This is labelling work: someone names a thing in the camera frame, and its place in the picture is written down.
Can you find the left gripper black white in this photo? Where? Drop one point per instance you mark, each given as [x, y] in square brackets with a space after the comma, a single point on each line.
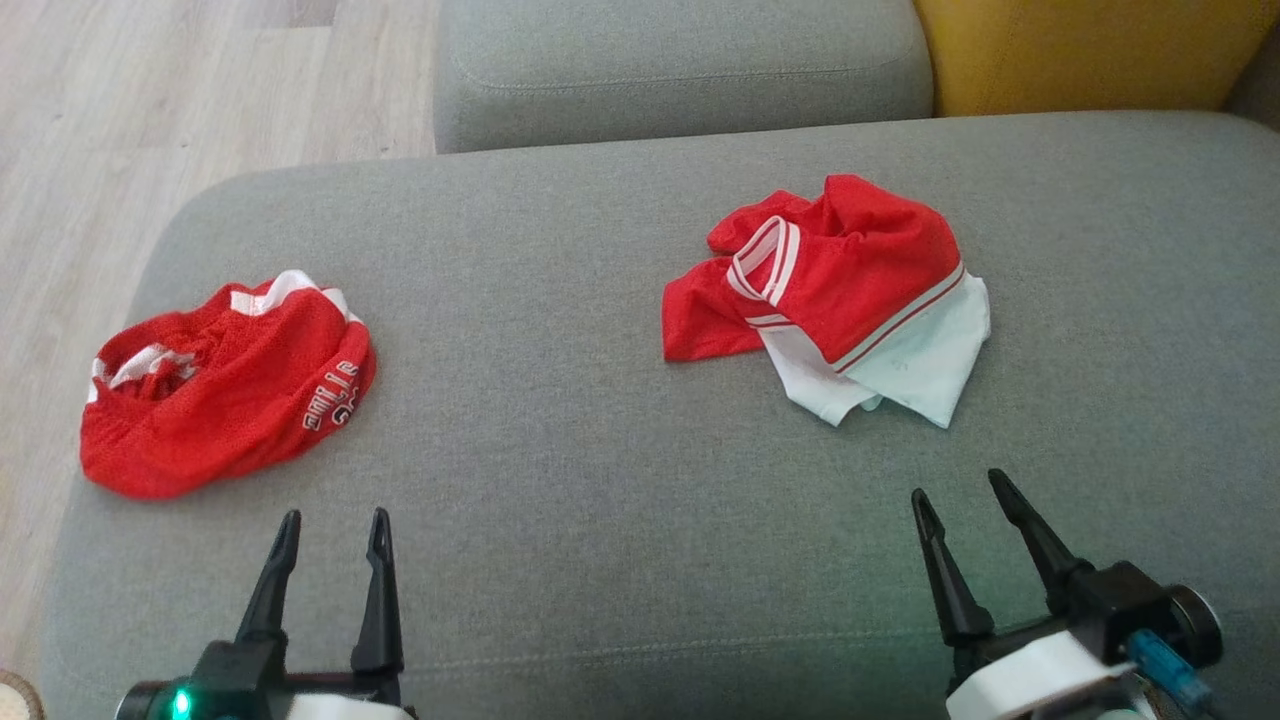
[240, 680]

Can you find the grey sofa seat cushion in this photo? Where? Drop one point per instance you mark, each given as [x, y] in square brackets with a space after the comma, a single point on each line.
[600, 450]

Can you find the red white jersey shirt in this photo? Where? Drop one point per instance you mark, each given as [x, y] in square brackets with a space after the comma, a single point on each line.
[860, 270]

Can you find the grey sofa back cushion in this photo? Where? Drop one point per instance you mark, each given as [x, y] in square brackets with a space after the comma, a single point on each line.
[680, 60]

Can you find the woven laundry basket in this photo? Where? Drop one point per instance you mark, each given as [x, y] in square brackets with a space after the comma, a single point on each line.
[15, 700]

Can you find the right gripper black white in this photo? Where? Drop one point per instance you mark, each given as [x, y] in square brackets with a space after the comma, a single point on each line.
[1040, 675]

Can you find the yellow cushion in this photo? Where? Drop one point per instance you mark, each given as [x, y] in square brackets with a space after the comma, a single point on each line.
[1080, 50]

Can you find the red mesh shorts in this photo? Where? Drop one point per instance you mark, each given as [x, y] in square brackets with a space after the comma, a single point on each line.
[230, 400]

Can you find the blue connector on right gripper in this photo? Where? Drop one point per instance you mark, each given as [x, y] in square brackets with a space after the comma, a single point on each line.
[1170, 670]

